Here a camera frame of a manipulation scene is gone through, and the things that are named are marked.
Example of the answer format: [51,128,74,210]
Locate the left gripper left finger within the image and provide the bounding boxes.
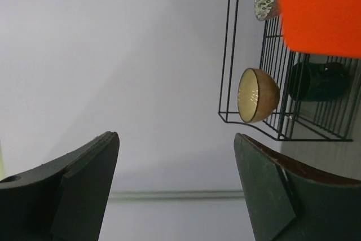
[1,132,120,240]

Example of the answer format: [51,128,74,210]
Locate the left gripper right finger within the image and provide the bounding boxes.
[234,133,360,240]

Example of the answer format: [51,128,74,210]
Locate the orange box lid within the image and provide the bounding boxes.
[279,0,360,59]

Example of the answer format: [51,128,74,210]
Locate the tan bowl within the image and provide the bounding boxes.
[237,68,280,124]

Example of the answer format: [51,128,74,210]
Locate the dark green mug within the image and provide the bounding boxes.
[288,62,349,102]

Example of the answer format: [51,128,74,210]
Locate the black wire rack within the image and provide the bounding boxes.
[218,0,360,142]

